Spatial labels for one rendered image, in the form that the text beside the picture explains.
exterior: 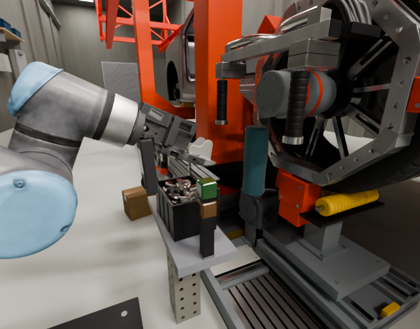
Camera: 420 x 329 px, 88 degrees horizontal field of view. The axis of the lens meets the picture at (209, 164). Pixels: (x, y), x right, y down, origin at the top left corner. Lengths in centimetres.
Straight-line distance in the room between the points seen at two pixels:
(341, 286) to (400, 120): 58
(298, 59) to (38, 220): 48
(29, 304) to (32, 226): 107
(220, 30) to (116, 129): 75
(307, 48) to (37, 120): 46
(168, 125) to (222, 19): 69
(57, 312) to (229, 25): 138
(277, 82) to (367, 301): 83
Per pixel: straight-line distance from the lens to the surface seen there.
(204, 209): 52
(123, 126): 40
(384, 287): 113
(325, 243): 105
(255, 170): 81
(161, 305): 112
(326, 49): 53
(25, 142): 41
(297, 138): 50
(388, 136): 64
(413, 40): 64
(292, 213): 86
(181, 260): 61
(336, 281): 97
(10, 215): 28
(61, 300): 129
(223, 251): 63
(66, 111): 40
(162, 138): 45
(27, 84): 40
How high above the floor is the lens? 85
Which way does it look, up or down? 18 degrees down
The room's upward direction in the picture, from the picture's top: straight up
